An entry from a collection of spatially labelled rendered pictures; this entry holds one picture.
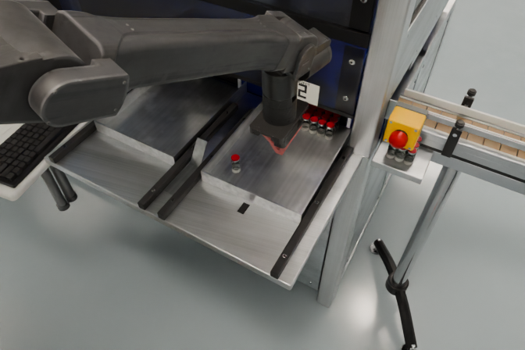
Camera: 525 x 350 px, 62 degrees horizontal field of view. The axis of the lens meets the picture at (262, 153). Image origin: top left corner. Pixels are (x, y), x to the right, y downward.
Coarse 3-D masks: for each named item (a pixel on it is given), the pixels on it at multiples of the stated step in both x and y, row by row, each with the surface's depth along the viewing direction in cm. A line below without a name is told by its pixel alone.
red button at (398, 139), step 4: (392, 132) 97; (396, 132) 96; (400, 132) 96; (392, 136) 96; (396, 136) 96; (400, 136) 95; (404, 136) 96; (388, 140) 98; (392, 140) 96; (396, 140) 96; (400, 140) 95; (404, 140) 95; (392, 144) 97; (396, 144) 96; (400, 144) 96; (404, 144) 96
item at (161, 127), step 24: (144, 96) 125; (168, 96) 125; (192, 96) 125; (216, 96) 125; (240, 96) 125; (96, 120) 114; (120, 120) 118; (144, 120) 118; (168, 120) 118; (192, 120) 118; (144, 144) 108; (168, 144) 112; (192, 144) 110
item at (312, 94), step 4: (300, 80) 103; (304, 84) 104; (308, 84) 103; (312, 84) 102; (300, 88) 105; (304, 88) 104; (308, 88) 104; (312, 88) 103; (316, 88) 102; (308, 92) 104; (312, 92) 104; (316, 92) 103; (308, 96) 105; (312, 96) 105; (316, 96) 104; (304, 100) 107; (308, 100) 106; (312, 100) 105; (316, 100) 105; (312, 104) 106; (316, 104) 106
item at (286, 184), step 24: (240, 144) 112; (264, 144) 112; (312, 144) 112; (336, 144) 112; (216, 168) 106; (264, 168) 106; (288, 168) 106; (312, 168) 106; (240, 192) 99; (264, 192) 101; (288, 192) 101; (312, 192) 101; (288, 216) 96
